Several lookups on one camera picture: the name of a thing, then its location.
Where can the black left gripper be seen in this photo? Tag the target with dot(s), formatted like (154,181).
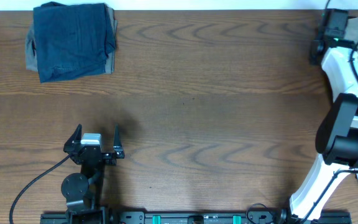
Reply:
(109,160)

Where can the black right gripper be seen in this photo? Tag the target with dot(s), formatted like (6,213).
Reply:
(311,57)

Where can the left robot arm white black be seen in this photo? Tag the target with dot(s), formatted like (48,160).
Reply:
(83,189)

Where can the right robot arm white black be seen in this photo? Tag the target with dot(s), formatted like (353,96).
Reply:
(337,137)

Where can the folded navy blue shorts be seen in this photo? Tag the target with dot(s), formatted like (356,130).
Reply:
(72,41)

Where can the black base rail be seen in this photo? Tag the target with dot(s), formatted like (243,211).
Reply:
(167,218)

